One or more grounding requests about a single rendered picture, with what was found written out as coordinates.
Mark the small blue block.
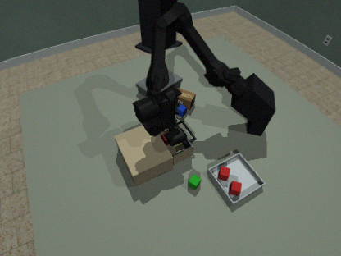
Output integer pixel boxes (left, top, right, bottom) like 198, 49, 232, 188
177, 104, 187, 117

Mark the green block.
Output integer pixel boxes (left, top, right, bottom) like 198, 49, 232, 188
188, 174, 201, 190

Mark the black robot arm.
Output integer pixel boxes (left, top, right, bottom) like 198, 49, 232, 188
133, 2, 252, 136

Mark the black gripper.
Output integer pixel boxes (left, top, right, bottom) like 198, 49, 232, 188
158, 109, 187, 146

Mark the brown cardboard box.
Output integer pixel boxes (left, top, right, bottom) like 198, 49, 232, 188
175, 88, 196, 110

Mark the red block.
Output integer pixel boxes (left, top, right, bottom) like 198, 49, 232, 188
229, 181, 242, 196
218, 167, 230, 181
161, 134, 169, 145

